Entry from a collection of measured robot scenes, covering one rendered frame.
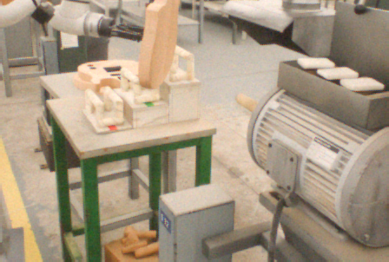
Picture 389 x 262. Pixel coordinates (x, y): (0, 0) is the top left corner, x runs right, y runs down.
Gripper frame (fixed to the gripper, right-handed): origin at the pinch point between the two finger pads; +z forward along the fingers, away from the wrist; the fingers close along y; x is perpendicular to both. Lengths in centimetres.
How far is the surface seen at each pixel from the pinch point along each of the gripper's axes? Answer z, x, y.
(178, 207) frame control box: 33, -17, 80
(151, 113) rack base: 0.1, -34.5, -7.3
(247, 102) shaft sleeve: 41, -2, 42
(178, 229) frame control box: 34, -21, 82
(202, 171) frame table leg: 25, -58, -10
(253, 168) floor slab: 42, -131, -160
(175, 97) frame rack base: 8.0, -28.2, -14.2
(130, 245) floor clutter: -8, -116, -22
